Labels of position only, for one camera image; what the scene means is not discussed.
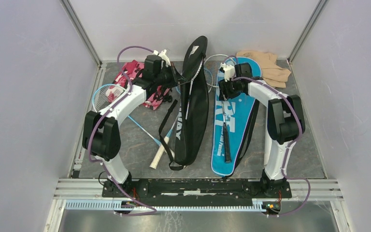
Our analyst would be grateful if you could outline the blue Sport racket bag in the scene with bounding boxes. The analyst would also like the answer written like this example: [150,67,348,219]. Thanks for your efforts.
[211,57,264,178]

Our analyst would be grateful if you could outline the black Crossway racket bag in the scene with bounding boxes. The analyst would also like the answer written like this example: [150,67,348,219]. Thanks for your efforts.
[159,35,209,171]

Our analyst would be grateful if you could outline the beige folded cloth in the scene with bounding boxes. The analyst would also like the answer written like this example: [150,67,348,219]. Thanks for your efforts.
[236,50,291,88]

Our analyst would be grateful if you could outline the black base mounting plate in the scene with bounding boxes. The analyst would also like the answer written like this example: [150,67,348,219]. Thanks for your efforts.
[102,178,292,207]

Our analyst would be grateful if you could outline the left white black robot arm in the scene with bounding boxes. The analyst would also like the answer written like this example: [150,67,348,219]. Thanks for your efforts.
[82,52,179,197]

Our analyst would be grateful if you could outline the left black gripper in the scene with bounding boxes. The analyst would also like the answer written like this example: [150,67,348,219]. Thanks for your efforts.
[154,62,187,89]

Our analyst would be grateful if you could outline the white slotted cable duct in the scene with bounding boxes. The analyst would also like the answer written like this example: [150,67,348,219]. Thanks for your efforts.
[65,200,266,213]

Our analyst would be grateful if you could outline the white shuttlecock tube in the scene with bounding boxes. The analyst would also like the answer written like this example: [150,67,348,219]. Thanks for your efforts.
[264,132,272,166]

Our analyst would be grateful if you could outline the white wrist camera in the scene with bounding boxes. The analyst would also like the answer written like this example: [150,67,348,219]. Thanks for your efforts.
[153,49,171,67]
[219,63,235,82]

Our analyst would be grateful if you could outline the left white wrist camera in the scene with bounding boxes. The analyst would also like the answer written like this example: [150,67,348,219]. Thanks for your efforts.
[153,49,171,67]

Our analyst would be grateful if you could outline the pink camouflage racket bag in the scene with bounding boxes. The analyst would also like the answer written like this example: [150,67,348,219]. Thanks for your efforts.
[112,60,172,110]

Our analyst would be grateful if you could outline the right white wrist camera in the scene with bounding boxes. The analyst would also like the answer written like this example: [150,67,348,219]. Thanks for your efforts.
[219,63,235,82]

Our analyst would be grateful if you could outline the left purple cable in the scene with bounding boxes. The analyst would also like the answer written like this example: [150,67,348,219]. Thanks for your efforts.
[87,45,158,217]

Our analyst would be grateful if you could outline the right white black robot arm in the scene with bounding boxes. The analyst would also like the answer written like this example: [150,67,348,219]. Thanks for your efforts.
[218,63,305,197]

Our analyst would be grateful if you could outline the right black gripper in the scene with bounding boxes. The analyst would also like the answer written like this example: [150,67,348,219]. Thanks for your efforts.
[218,75,241,102]

